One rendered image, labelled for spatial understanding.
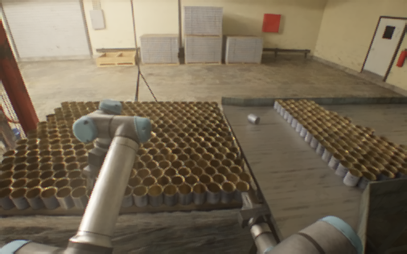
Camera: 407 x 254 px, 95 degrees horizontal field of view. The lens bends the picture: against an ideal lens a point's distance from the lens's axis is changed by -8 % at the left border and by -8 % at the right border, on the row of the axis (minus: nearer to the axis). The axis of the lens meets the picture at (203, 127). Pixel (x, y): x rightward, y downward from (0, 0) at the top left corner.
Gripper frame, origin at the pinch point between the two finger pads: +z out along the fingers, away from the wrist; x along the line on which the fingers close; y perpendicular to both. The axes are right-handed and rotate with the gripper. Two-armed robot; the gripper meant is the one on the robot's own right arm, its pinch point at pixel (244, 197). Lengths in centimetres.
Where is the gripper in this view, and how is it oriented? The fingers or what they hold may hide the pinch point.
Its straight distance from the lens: 102.6
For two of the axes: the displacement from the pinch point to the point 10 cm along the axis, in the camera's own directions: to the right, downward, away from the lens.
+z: -1.9, -5.0, 8.5
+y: -0.6, 8.7, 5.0
